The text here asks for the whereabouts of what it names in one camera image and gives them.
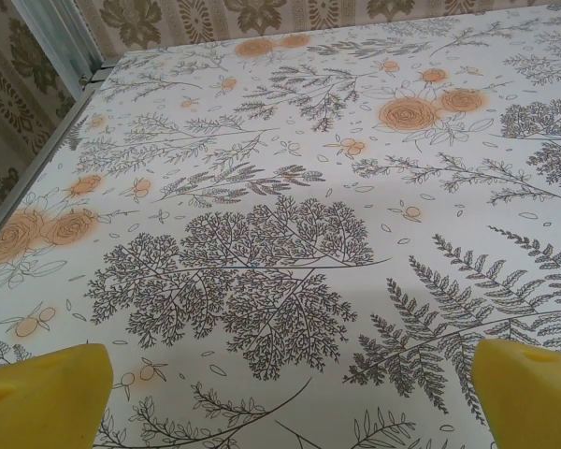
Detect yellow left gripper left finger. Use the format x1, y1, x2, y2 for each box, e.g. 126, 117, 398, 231
0, 342, 116, 449

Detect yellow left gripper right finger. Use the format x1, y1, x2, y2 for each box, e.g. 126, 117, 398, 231
474, 337, 561, 449

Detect aluminium table side rail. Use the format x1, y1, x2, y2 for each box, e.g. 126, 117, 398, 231
0, 60, 118, 253

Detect aluminium frame post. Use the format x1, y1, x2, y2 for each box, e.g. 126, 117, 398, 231
16, 0, 107, 85

